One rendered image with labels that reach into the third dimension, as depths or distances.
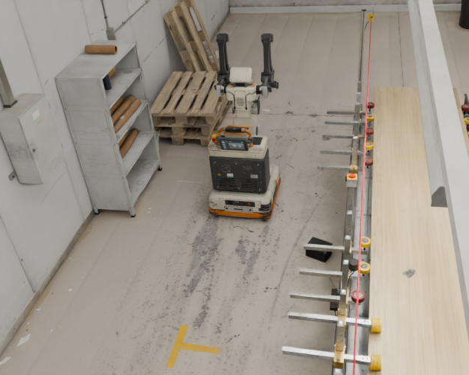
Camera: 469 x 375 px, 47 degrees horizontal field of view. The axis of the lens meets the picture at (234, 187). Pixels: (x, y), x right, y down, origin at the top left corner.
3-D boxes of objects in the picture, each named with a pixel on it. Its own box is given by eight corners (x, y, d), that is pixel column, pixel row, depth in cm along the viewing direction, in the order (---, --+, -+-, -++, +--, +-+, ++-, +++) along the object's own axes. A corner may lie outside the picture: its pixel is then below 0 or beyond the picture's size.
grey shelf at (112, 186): (94, 214, 565) (53, 77, 475) (126, 167, 635) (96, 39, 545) (134, 217, 555) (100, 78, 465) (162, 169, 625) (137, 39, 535)
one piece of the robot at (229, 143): (254, 154, 497) (250, 140, 477) (217, 152, 505) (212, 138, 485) (256, 144, 502) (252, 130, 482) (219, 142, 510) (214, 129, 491)
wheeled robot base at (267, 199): (270, 221, 526) (269, 201, 512) (208, 216, 541) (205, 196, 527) (281, 181, 579) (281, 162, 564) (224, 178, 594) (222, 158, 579)
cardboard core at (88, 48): (83, 46, 509) (113, 47, 503) (87, 43, 516) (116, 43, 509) (85, 54, 514) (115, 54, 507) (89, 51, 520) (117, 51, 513)
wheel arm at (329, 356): (282, 354, 293) (282, 350, 291) (283, 349, 296) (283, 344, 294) (377, 367, 282) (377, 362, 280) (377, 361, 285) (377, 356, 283)
